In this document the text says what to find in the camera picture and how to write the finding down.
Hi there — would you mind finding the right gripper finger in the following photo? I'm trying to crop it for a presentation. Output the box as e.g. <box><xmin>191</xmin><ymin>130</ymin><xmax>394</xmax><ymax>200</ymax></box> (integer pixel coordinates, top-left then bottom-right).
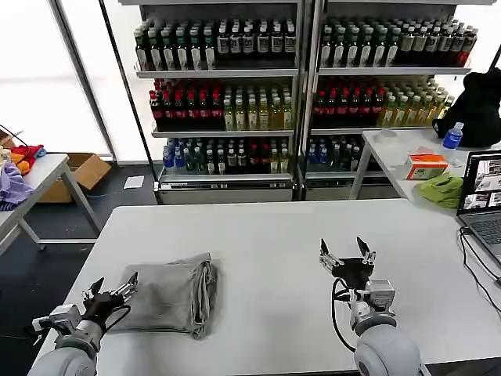
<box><xmin>355</xmin><ymin>236</ymin><xmax>377</xmax><ymax>268</ymax></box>
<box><xmin>318</xmin><ymin>237</ymin><xmax>344</xmax><ymax>272</ymax></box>

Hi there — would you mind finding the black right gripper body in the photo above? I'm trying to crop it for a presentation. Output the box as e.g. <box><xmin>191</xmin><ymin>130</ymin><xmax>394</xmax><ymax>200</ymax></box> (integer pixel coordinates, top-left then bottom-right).
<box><xmin>330</xmin><ymin>255</ymin><xmax>375</xmax><ymax>291</ymax></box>

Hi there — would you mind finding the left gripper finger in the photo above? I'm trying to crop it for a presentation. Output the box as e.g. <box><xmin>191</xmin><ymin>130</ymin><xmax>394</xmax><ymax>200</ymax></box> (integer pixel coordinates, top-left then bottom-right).
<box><xmin>81</xmin><ymin>277</ymin><xmax>106</xmax><ymax>301</ymax></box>
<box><xmin>112</xmin><ymin>271</ymin><xmax>139</xmax><ymax>303</ymax></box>

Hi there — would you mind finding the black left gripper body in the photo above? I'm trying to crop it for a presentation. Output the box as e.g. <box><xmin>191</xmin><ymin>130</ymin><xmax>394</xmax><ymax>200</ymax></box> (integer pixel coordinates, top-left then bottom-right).
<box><xmin>81</xmin><ymin>288</ymin><xmax>125</xmax><ymax>327</ymax></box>

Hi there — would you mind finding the grey printed T-shirt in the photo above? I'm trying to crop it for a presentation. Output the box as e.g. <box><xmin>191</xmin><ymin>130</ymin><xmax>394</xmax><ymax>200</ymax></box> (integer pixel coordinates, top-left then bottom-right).
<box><xmin>104</xmin><ymin>251</ymin><xmax>221</xmax><ymax>341</ymax></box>

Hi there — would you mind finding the green cloth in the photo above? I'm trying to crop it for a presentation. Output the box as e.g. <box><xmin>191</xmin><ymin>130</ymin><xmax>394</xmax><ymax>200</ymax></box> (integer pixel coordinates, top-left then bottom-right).
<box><xmin>415</xmin><ymin>173</ymin><xmax>465</xmax><ymax>210</ymax></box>

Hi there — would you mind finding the orange tissue box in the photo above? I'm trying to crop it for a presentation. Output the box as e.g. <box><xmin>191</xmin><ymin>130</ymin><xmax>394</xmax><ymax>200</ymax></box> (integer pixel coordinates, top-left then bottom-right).
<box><xmin>405</xmin><ymin>153</ymin><xmax>449</xmax><ymax>181</ymax></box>

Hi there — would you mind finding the brown cardboard box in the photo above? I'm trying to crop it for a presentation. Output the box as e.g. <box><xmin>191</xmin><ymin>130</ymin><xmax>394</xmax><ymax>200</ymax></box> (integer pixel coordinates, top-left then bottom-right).
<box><xmin>37</xmin><ymin>153</ymin><xmax>113</xmax><ymax>204</ymax></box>

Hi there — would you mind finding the white side table with clothes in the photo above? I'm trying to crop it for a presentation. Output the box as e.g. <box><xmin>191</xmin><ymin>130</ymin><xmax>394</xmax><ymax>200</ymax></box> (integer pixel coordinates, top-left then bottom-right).
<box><xmin>0</xmin><ymin>154</ymin><xmax>103</xmax><ymax>258</ymax></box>

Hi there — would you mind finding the grey open laptop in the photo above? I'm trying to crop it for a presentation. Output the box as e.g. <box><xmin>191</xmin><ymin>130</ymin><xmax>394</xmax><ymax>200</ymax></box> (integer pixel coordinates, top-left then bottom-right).
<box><xmin>456</xmin><ymin>150</ymin><xmax>501</xmax><ymax>268</ymax></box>

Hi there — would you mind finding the purple cloth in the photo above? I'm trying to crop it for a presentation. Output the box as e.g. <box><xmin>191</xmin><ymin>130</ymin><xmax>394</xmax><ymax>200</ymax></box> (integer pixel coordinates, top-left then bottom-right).
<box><xmin>0</xmin><ymin>160</ymin><xmax>35</xmax><ymax>205</ymax></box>

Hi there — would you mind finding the blue water bottle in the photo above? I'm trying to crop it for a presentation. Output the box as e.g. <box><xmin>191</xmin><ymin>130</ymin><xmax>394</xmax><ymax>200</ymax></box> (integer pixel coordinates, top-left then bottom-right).
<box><xmin>442</xmin><ymin>121</ymin><xmax>464</xmax><ymax>150</ymax></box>

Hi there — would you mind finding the red and orange cloth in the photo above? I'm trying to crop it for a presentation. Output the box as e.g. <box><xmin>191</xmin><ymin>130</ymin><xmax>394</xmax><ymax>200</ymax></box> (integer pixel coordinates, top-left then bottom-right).
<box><xmin>9</xmin><ymin>143</ymin><xmax>48</xmax><ymax>175</ymax></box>

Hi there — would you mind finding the shelf of bottles, green caps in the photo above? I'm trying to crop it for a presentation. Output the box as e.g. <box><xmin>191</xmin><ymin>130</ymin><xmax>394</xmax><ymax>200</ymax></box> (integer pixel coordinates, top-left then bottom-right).
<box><xmin>305</xmin><ymin>0</ymin><xmax>479</xmax><ymax>201</ymax></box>

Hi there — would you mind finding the black bag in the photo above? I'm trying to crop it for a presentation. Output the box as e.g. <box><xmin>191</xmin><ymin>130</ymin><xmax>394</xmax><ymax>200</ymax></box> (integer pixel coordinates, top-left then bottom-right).
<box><xmin>431</xmin><ymin>68</ymin><xmax>501</xmax><ymax>148</ymax></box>

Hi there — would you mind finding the black slanted pole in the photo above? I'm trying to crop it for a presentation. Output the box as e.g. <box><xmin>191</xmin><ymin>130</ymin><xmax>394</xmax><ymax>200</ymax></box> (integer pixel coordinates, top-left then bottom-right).
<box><xmin>98</xmin><ymin>0</ymin><xmax>162</xmax><ymax>205</ymax></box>

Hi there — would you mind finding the shelf of bottles, dark labels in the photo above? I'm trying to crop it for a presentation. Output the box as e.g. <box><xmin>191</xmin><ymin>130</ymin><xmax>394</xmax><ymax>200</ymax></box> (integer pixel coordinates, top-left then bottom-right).
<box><xmin>117</xmin><ymin>0</ymin><xmax>308</xmax><ymax>205</ymax></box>

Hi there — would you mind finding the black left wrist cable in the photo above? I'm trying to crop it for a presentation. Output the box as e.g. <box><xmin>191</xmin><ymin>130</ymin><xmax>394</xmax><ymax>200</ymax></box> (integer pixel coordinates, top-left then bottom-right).
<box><xmin>102</xmin><ymin>305</ymin><xmax>132</xmax><ymax>334</ymax></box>

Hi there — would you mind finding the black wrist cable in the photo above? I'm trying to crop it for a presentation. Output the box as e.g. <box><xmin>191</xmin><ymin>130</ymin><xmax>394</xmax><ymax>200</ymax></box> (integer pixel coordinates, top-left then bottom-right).
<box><xmin>102</xmin><ymin>305</ymin><xmax>132</xmax><ymax>334</ymax></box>
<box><xmin>330</xmin><ymin>277</ymin><xmax>359</xmax><ymax>353</ymax></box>

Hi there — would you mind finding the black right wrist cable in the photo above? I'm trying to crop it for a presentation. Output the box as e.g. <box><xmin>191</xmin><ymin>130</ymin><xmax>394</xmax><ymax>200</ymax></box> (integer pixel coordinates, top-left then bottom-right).
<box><xmin>330</xmin><ymin>277</ymin><xmax>359</xmax><ymax>353</ymax></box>

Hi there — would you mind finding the black laptop cable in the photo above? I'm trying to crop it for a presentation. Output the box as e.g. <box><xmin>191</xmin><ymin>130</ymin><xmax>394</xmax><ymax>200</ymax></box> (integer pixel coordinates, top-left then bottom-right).
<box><xmin>458</xmin><ymin>226</ymin><xmax>501</xmax><ymax>314</ymax></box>

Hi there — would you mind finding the grey window frame post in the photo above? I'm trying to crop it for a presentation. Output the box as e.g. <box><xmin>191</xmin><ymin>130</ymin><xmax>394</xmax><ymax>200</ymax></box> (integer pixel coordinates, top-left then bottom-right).
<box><xmin>47</xmin><ymin>0</ymin><xmax>117</xmax><ymax>161</ymax></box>

